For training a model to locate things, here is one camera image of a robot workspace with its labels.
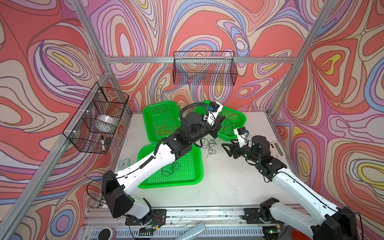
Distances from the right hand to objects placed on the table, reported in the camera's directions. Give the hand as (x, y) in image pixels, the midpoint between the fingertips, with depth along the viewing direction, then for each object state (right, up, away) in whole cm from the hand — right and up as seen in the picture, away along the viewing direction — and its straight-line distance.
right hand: (227, 145), depth 78 cm
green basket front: (-22, -17, +10) cm, 29 cm away
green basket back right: (+12, +15, +34) cm, 39 cm away
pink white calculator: (+35, -6, +17) cm, 40 cm away
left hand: (-5, +15, -16) cm, 22 cm away
